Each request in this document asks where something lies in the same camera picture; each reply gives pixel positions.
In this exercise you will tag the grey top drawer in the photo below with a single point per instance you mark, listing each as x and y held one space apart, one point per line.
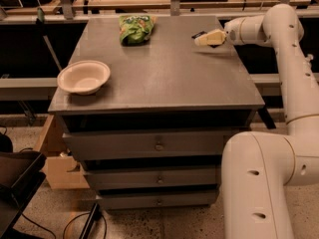
143 144

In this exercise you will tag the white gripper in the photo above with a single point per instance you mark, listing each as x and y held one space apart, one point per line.
233 31

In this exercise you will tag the wooden crate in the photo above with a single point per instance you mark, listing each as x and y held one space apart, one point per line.
61 169

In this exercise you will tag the dark blue rxbar wrapper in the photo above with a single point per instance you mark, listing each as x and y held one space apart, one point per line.
198 34

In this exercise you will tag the grey drawer cabinet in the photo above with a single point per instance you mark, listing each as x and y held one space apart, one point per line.
167 84

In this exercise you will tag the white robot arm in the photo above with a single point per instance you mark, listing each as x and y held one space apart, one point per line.
256 165

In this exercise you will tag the green chip bag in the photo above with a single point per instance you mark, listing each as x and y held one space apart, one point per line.
136 29

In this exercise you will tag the grey middle drawer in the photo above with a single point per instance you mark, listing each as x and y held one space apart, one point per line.
152 177

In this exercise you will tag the black tray stand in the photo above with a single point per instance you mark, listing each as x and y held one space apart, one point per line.
20 177

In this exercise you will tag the grey drawer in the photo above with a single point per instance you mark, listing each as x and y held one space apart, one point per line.
152 177
158 200
143 144

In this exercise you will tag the white paper bowl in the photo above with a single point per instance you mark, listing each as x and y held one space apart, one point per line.
84 77

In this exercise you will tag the grey bottom drawer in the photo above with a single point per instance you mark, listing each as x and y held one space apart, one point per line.
158 200

